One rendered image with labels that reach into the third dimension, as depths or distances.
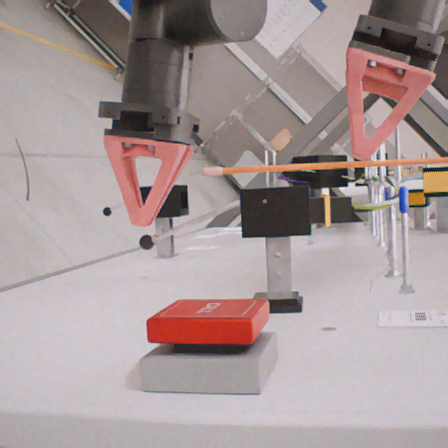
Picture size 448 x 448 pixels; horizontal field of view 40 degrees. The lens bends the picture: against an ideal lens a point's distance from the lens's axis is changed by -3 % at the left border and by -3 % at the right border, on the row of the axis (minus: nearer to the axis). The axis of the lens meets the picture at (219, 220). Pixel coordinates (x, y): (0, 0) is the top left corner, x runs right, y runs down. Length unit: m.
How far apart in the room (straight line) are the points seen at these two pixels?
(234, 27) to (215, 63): 7.74
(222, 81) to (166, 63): 7.64
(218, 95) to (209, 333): 7.89
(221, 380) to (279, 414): 0.04
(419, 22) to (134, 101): 0.23
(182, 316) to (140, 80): 0.28
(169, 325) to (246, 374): 0.04
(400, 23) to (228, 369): 0.32
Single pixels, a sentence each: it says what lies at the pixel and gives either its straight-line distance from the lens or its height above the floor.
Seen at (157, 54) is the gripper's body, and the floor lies 1.15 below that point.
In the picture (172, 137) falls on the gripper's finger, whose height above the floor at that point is 1.12.
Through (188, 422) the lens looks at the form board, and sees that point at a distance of 0.26.
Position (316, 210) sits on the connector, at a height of 1.15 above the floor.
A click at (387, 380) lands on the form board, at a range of 0.30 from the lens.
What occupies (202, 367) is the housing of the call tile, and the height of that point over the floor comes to 1.09.
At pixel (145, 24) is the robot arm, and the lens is 0.53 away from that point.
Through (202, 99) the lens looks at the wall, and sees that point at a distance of 8.19.
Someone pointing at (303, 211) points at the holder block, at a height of 1.14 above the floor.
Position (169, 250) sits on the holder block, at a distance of 0.87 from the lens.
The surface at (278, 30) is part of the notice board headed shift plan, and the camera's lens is 8.13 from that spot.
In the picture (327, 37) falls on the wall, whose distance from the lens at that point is 8.09.
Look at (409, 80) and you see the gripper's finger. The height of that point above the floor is 1.27.
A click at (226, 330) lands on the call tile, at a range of 0.28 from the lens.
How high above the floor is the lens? 1.20
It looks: 12 degrees down
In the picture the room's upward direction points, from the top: 45 degrees clockwise
